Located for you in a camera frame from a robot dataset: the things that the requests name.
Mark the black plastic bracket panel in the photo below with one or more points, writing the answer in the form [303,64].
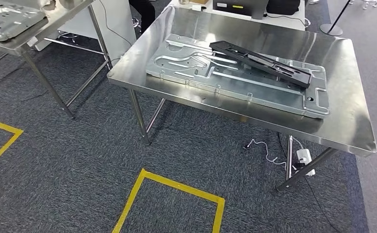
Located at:
[262,62]

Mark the stainless steel workbench table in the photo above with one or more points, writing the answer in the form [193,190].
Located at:
[345,96]

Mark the stamped sheet metal panel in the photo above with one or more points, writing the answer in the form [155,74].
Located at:
[8,22]
[239,93]

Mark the yellow floor tape square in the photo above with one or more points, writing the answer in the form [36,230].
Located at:
[181,186]

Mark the small white box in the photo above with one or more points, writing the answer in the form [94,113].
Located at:
[196,8]

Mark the person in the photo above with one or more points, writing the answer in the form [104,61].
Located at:
[141,13]

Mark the grey laptop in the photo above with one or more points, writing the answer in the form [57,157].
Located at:
[239,9]

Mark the white cabinet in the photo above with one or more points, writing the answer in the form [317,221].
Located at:
[117,19]

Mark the white power adapter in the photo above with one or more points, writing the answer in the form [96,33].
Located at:
[304,156]

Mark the white plug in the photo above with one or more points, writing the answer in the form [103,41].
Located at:
[310,172]

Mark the white table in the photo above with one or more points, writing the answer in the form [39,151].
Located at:
[288,21]

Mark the black bag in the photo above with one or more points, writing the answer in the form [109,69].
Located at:
[283,7]

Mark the chrome stanchion post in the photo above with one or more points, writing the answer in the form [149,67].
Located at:
[331,29]

